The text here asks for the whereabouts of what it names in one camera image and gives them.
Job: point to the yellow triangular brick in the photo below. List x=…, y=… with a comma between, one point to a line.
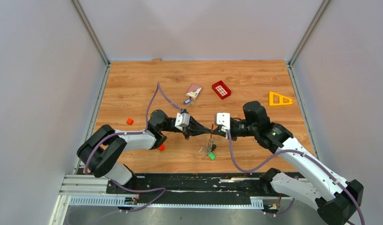
x=276, y=99

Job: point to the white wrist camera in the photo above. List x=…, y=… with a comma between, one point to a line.
x=182, y=120
x=222, y=120

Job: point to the red window brick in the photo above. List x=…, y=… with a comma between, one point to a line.
x=221, y=89

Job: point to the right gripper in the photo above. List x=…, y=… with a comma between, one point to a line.
x=217, y=131

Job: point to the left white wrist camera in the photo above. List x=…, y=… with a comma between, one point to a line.
x=182, y=120

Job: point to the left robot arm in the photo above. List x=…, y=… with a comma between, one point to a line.
x=100, y=153

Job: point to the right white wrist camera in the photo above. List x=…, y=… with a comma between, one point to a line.
x=222, y=120

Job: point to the blue tag key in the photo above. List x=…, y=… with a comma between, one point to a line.
x=189, y=102

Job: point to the green tag key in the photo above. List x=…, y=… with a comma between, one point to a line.
x=211, y=156

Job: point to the small orange red cube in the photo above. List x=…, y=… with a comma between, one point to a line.
x=130, y=121

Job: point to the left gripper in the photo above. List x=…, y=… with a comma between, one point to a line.
x=193, y=129

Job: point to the playing card box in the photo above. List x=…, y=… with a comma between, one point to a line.
x=194, y=91

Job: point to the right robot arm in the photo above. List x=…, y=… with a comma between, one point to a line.
x=333, y=197

